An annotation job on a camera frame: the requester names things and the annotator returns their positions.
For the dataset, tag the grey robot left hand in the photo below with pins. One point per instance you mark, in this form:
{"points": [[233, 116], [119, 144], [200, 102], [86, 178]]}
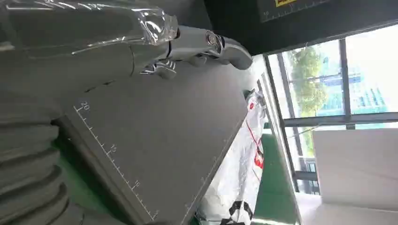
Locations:
{"points": [[77, 40]]}

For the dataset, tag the dark grey ruled cutting mat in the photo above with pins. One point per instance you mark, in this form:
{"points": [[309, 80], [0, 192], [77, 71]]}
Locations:
{"points": [[161, 133]]}

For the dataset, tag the ribbed grey left arm sleeve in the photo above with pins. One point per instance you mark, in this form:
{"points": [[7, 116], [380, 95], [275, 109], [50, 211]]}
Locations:
{"points": [[28, 174]]}

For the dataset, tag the white plastic parcel bag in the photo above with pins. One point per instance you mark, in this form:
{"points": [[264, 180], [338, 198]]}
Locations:
{"points": [[239, 174]]}

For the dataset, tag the dark mat with yellow label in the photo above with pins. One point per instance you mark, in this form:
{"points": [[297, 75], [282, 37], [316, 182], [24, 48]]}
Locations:
{"points": [[289, 7]]}

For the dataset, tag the green tree outside window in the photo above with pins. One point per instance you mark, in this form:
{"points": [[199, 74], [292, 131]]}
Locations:
{"points": [[307, 84]]}

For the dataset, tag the white upright board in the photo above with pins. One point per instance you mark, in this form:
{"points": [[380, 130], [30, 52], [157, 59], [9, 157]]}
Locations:
{"points": [[357, 167]]}

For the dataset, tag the dark window frame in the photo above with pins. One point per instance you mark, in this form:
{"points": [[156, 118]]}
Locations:
{"points": [[345, 119]]}

